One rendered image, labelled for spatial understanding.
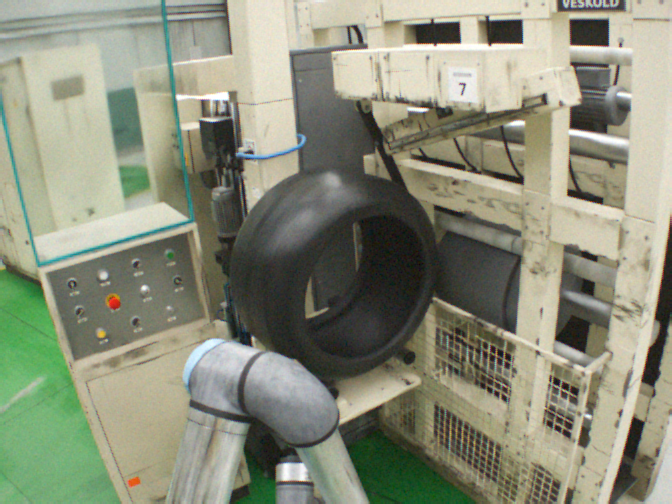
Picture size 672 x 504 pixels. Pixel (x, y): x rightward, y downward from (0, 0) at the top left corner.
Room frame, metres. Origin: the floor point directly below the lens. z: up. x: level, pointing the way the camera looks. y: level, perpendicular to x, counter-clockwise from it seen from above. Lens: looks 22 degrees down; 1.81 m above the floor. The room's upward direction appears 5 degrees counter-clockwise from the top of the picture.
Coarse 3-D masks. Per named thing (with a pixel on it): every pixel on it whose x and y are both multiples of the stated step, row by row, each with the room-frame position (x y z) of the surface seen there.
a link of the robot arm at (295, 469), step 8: (280, 464) 0.95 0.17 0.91; (288, 464) 0.94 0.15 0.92; (296, 464) 0.94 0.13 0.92; (280, 472) 0.93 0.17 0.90; (288, 472) 0.92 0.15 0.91; (296, 472) 0.92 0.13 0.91; (304, 472) 0.93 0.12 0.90; (280, 480) 0.92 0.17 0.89; (304, 480) 0.91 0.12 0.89; (312, 480) 0.93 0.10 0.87
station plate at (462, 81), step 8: (448, 72) 1.28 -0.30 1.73; (456, 72) 1.26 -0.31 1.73; (464, 72) 1.24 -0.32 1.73; (472, 72) 1.22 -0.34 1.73; (456, 80) 1.26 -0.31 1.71; (464, 80) 1.24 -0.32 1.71; (472, 80) 1.22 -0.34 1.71; (456, 88) 1.26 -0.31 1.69; (464, 88) 1.24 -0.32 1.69; (472, 88) 1.22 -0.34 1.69; (456, 96) 1.26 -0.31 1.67; (464, 96) 1.24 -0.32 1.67; (472, 96) 1.22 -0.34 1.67
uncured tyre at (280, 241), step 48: (288, 192) 1.36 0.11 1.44; (336, 192) 1.30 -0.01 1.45; (384, 192) 1.35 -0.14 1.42; (240, 240) 1.35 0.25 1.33; (288, 240) 1.22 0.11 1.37; (384, 240) 1.65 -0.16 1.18; (432, 240) 1.42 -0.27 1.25; (240, 288) 1.29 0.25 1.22; (288, 288) 1.18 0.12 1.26; (384, 288) 1.61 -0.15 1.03; (432, 288) 1.42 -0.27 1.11; (288, 336) 1.17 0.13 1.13; (336, 336) 1.52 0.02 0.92; (384, 336) 1.46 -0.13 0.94
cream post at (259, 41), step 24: (240, 0) 1.59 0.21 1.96; (264, 0) 1.60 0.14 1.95; (240, 24) 1.61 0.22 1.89; (264, 24) 1.60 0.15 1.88; (240, 48) 1.62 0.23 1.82; (264, 48) 1.60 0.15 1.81; (240, 72) 1.64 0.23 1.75; (264, 72) 1.59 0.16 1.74; (288, 72) 1.63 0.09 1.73; (240, 96) 1.65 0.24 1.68; (264, 96) 1.59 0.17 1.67; (288, 96) 1.63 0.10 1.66; (240, 120) 1.67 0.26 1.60; (264, 120) 1.58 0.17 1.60; (288, 120) 1.63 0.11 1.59; (264, 144) 1.58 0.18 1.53; (288, 144) 1.62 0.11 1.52; (264, 168) 1.57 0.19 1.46; (288, 168) 1.62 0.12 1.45; (264, 192) 1.58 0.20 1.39; (312, 312) 1.63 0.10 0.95
